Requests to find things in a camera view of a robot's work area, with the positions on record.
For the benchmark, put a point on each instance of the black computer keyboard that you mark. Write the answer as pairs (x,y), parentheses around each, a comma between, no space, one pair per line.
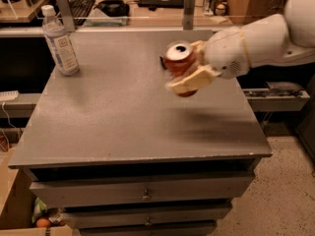
(80,10)

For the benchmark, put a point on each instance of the red coke can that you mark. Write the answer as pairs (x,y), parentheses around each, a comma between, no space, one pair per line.
(179,59)

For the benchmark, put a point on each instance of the metal drawer knob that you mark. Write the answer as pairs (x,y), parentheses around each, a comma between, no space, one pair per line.
(146,196)

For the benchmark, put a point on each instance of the grey drawer cabinet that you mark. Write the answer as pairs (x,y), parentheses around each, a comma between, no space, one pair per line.
(98,139)

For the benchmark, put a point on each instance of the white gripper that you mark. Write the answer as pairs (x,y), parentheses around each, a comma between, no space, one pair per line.
(225,53)

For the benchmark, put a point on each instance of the white power strip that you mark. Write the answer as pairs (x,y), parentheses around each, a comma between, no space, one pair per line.
(8,95)

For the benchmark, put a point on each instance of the metal bracket post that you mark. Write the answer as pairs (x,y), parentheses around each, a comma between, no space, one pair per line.
(66,15)
(188,14)

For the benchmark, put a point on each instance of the rxbar chocolate bar wrapper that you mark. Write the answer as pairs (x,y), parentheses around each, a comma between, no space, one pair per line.
(162,62)

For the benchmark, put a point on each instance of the left metal bracket post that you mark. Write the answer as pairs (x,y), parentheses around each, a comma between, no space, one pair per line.
(66,15)

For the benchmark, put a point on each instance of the right metal bracket post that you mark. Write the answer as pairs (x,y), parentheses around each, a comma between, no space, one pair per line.
(188,14)

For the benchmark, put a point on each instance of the clear plastic water bottle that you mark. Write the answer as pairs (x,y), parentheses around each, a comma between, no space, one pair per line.
(59,42)

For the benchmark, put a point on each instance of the black laptop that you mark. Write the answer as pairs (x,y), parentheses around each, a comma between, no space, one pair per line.
(162,3)

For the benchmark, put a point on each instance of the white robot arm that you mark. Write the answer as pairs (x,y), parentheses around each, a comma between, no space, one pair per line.
(285,39)

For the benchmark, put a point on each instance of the orange fruit in box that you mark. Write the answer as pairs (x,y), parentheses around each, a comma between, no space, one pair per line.
(43,222)

